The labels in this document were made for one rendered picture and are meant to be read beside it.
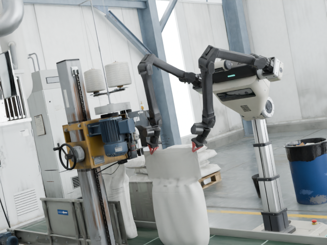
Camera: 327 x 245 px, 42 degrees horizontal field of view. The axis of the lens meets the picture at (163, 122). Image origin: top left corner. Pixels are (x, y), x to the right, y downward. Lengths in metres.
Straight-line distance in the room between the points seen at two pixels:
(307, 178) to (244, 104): 1.94
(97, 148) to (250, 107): 1.10
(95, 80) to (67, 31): 5.00
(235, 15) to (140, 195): 8.55
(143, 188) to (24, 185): 2.36
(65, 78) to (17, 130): 2.84
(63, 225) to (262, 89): 1.98
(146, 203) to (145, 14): 6.11
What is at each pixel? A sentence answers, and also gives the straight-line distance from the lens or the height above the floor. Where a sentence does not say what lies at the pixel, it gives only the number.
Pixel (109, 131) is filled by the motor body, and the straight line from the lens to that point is 2.77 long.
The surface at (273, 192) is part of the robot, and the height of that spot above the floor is 0.58.
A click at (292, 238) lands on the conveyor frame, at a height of 0.39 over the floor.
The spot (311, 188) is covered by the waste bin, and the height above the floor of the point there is 0.18.
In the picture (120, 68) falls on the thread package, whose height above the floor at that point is 1.64.
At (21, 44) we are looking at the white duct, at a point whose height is 2.47.
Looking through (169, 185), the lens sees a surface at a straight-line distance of 2.92.
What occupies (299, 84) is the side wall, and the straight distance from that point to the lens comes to 11.19.
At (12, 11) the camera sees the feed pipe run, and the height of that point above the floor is 2.69.
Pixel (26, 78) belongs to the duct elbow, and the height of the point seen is 2.01.
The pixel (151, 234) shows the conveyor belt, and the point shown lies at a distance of 3.44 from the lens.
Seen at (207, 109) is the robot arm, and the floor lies 1.28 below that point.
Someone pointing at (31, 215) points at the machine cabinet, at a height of 0.25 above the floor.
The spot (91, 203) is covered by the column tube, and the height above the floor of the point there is 0.79.
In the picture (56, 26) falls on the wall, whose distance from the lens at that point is 7.91.
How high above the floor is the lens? 1.39
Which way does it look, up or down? 3 degrees down
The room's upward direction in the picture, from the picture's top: 10 degrees counter-clockwise
